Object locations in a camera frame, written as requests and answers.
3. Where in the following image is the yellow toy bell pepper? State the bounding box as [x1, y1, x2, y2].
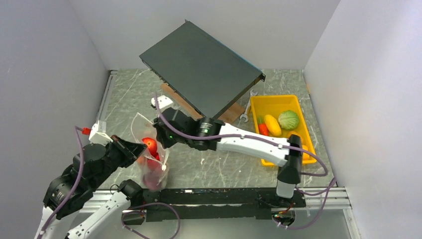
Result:
[302, 145, 311, 161]

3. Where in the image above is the green toy cabbage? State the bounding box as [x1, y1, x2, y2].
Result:
[278, 110, 300, 130]

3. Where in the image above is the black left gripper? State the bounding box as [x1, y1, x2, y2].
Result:
[91, 133, 148, 188]

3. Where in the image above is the purple toy onion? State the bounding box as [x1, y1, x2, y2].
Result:
[142, 173, 162, 191]

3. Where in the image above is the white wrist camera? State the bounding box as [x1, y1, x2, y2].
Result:
[89, 120, 112, 146]
[151, 95, 174, 112]

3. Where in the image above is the red toy bell pepper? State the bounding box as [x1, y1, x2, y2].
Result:
[146, 153, 162, 171]

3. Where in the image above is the orange toy fruit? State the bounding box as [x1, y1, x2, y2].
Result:
[286, 131, 302, 140]

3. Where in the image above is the red toy apple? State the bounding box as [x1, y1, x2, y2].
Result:
[142, 137, 158, 156]

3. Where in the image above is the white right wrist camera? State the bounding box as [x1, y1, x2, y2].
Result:
[151, 95, 174, 112]

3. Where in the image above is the clear dotted zip bag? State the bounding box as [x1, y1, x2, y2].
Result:
[130, 113, 169, 191]

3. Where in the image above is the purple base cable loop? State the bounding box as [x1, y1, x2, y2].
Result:
[121, 203, 181, 239]

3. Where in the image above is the dark grey server chassis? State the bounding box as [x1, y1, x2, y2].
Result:
[139, 20, 266, 119]

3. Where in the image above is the yellow plastic tray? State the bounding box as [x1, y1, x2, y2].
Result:
[250, 95, 316, 154]

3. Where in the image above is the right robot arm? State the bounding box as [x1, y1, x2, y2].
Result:
[153, 108, 303, 207]

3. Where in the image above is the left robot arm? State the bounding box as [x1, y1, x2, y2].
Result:
[36, 135, 147, 239]

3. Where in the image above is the orange toy carrot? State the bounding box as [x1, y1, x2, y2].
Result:
[257, 116, 269, 136]

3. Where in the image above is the aluminium side rail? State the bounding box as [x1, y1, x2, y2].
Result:
[96, 70, 118, 121]

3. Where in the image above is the wooden board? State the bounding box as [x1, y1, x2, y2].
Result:
[160, 83, 245, 123]

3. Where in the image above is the silver open-end wrench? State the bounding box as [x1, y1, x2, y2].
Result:
[239, 90, 258, 122]

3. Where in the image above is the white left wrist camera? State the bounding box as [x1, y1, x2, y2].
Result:
[89, 120, 112, 146]

